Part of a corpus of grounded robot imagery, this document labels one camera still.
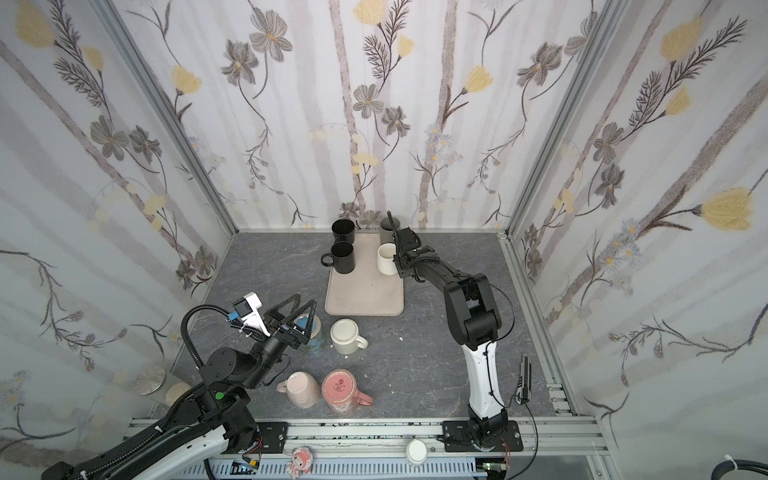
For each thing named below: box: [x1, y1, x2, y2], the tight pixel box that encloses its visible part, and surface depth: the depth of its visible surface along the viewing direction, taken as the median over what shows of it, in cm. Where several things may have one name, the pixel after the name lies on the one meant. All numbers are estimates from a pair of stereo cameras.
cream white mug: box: [330, 318, 369, 355], surface depth 87 cm
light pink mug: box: [276, 371, 320, 409], surface depth 76 cm
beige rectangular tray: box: [324, 233, 405, 317], surface depth 106 cm
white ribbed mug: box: [377, 242, 397, 275], surface depth 106 cm
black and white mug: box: [332, 218, 355, 244], surface depth 110 cm
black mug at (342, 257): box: [320, 241, 355, 274], surface depth 107 cm
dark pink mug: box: [322, 369, 374, 412], surface depth 74 cm
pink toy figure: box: [287, 446, 313, 479], surface depth 70 cm
